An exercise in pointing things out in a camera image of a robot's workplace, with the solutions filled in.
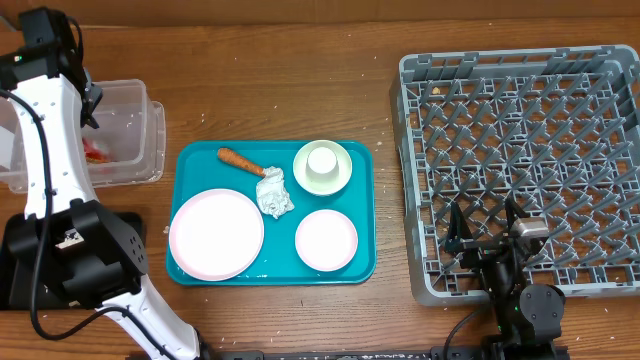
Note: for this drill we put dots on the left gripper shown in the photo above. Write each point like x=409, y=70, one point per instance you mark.
x=96, y=90

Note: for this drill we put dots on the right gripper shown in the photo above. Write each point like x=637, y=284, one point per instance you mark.
x=458, y=239

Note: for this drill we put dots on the red snack wrapper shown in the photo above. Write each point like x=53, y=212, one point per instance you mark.
x=96, y=152

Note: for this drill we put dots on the orange carrot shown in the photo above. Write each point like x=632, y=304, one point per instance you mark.
x=234, y=159

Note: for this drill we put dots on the large white plate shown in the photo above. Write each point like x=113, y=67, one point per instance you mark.
x=216, y=235

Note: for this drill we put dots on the white tissue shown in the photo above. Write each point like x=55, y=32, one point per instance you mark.
x=272, y=197

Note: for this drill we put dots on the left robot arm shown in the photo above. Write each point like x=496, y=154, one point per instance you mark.
x=86, y=260

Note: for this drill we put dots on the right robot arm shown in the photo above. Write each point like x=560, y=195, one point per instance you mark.
x=528, y=315

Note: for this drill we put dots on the clear plastic waste bin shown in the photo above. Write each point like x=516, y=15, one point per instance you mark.
x=131, y=138

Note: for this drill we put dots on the grey dishwasher rack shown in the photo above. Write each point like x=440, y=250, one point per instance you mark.
x=555, y=129

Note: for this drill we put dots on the small white plate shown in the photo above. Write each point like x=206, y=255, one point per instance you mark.
x=326, y=240

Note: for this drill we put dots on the white saucer bowl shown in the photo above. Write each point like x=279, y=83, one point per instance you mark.
x=322, y=185

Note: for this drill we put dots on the white upside-down cup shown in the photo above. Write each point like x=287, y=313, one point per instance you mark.
x=322, y=161

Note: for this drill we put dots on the teal plastic serving tray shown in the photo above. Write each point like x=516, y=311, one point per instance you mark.
x=199, y=169

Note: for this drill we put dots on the black plastic tray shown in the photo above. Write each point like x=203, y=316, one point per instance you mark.
x=16, y=279

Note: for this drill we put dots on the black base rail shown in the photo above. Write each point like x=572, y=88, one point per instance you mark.
x=435, y=353

